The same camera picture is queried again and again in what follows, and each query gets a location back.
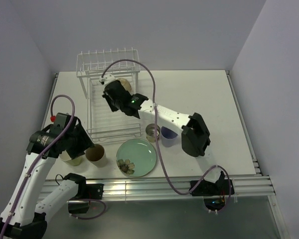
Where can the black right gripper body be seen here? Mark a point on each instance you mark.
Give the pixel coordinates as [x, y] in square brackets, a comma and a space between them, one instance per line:
[114, 105]

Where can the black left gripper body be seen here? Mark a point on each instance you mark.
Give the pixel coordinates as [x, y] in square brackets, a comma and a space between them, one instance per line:
[78, 141]

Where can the beige ceramic bowl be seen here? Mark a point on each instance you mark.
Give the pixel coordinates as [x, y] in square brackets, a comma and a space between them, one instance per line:
[126, 84]

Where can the pale yellow mug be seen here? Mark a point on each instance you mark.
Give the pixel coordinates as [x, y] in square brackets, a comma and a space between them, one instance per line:
[65, 157]

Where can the brown paper-like cup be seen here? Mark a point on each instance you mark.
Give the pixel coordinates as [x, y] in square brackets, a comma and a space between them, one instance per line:
[96, 155]

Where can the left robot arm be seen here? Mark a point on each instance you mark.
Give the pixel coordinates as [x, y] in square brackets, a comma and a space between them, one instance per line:
[23, 217]

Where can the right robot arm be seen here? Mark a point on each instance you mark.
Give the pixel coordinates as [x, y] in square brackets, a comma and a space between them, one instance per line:
[195, 136]

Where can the small metal-lined beige cup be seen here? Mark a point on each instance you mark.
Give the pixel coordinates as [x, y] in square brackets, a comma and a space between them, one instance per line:
[151, 135]

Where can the green floral plate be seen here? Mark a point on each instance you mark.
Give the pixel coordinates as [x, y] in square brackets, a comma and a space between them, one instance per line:
[136, 158]

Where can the lavender plastic cup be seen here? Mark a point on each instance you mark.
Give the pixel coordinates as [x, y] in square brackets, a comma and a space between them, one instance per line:
[168, 137]

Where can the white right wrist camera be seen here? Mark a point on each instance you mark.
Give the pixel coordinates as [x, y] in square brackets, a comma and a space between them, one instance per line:
[106, 79]

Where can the white wire dish rack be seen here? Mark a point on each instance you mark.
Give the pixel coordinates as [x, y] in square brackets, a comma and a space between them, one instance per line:
[103, 125]

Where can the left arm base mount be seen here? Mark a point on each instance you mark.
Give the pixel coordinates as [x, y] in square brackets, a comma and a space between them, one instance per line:
[89, 201]

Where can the aluminium frame rail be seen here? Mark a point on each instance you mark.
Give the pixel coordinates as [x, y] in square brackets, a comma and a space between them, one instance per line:
[147, 189]

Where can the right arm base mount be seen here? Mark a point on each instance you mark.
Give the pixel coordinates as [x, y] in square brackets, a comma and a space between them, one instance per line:
[221, 187]

